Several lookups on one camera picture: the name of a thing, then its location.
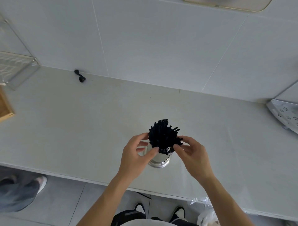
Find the person's right hand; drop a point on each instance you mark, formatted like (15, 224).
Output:
(197, 160)

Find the person's left hand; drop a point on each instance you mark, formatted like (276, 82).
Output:
(130, 158)

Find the person's left thumb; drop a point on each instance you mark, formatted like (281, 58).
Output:
(151, 153)

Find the person's right thumb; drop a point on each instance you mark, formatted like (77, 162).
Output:
(178, 150)

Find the bundle of black chopsticks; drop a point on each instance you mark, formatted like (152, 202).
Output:
(164, 137)

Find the person's left forearm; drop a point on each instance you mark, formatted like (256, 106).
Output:
(104, 200)

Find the person's right forearm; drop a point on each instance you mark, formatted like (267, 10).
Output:
(225, 202)

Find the stainless steel chopstick holder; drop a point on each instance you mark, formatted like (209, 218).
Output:
(160, 159)

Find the single black chopstick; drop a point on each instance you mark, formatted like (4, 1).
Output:
(144, 196)

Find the person's left shoe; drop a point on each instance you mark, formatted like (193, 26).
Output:
(140, 207)

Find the person's shoe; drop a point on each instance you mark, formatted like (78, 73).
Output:
(178, 211)
(140, 207)
(41, 182)

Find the person's right shoe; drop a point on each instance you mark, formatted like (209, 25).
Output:
(178, 211)

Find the person's black trousers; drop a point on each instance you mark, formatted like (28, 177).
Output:
(130, 216)

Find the person's white shirt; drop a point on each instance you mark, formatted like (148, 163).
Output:
(149, 223)

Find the clear plastic bag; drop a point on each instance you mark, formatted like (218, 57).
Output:
(207, 215)

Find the white perforated plastic shelf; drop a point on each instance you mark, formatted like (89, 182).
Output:
(285, 114)

